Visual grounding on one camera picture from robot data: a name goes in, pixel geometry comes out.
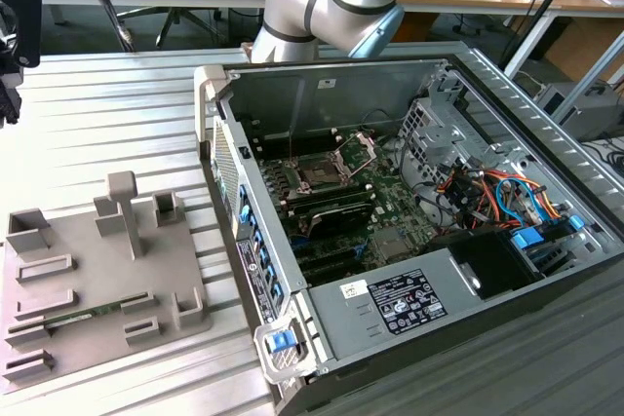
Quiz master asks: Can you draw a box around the CPU socket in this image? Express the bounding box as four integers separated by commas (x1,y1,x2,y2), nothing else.
287,155,355,193

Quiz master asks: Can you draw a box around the office chair base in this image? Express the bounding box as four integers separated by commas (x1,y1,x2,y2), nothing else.
114,6,230,50

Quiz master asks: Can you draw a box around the grey parts rack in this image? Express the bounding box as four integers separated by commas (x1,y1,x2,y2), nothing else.
0,170,214,396

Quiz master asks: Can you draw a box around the green RAM stick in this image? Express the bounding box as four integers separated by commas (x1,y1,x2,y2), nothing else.
9,302,123,334

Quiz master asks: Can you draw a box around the open PC case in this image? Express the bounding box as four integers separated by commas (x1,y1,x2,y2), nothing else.
193,40,624,416

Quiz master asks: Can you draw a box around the black installed RAM stick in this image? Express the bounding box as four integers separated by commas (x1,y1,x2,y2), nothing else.
285,181,376,208

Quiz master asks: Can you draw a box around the black graphics card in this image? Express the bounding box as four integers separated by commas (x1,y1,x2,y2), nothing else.
304,201,374,242

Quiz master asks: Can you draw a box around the metal socket cover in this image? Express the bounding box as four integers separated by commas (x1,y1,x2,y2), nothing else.
331,131,379,178

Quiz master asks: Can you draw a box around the blue case latch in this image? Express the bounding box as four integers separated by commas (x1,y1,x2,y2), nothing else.
268,332,296,354

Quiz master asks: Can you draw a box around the green motherboard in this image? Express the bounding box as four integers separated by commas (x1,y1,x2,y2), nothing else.
257,128,440,285

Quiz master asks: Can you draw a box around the grey power supply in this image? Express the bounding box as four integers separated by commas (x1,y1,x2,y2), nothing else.
306,247,482,363

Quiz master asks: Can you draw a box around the metal drive cage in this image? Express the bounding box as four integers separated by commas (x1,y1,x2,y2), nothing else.
397,96,493,193

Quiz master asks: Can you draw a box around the black fan shroud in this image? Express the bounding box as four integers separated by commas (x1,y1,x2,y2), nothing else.
423,228,545,303

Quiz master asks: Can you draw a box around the blue disk carrier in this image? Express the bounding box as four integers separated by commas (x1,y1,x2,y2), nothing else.
511,226,546,254

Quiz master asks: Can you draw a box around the black stand pole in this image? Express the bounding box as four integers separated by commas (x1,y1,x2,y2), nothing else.
500,0,591,69

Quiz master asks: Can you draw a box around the brown cardboard box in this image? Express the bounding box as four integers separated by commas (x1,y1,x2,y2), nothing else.
545,16,624,86

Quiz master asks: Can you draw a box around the grey computer box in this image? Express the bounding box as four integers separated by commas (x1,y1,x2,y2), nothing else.
533,82,624,142

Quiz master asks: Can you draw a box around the orange red wire bundle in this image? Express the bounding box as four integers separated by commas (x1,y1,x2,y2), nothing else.
436,167,566,235

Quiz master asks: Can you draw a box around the blue wire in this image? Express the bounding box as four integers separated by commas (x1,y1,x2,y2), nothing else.
494,175,545,227

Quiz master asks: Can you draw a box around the black cable heap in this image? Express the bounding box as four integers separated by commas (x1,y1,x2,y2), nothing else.
597,135,624,178

